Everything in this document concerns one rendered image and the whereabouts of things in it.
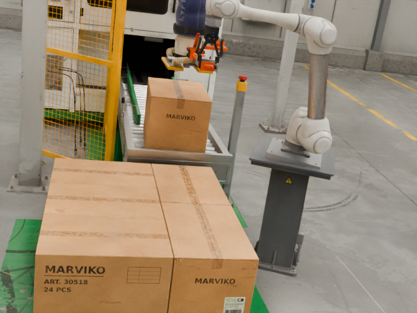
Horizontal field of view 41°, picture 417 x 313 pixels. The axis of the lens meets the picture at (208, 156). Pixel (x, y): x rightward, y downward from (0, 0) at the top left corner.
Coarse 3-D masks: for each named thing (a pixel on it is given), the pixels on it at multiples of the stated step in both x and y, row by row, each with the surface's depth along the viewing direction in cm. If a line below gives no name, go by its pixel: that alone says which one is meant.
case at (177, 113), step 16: (160, 80) 413; (176, 80) 420; (160, 96) 365; (176, 96) 371; (192, 96) 377; (208, 96) 384; (160, 112) 368; (176, 112) 369; (192, 112) 370; (208, 112) 372; (144, 128) 417; (160, 128) 371; (176, 128) 373; (192, 128) 374; (160, 144) 375; (176, 144) 376; (192, 144) 378
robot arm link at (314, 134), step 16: (304, 32) 308; (320, 32) 293; (336, 32) 295; (320, 48) 300; (320, 64) 305; (320, 80) 309; (320, 96) 313; (320, 112) 317; (304, 128) 322; (320, 128) 317; (304, 144) 324; (320, 144) 316
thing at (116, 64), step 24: (72, 0) 428; (120, 0) 405; (72, 24) 433; (120, 24) 410; (48, 48) 447; (96, 48) 428; (120, 48) 417; (120, 72) 425; (96, 120) 444; (48, 144) 473
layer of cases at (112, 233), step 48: (48, 192) 300; (96, 192) 309; (144, 192) 317; (192, 192) 326; (48, 240) 252; (96, 240) 257; (144, 240) 263; (192, 240) 270; (240, 240) 276; (48, 288) 246; (96, 288) 250; (144, 288) 255; (192, 288) 260; (240, 288) 264
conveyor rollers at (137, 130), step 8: (136, 88) 557; (144, 88) 566; (128, 96) 522; (136, 96) 531; (144, 96) 532; (144, 104) 501; (128, 112) 471; (144, 112) 475; (136, 128) 430; (136, 136) 413; (136, 144) 396; (144, 144) 397; (208, 144) 416; (208, 152) 399; (216, 152) 400
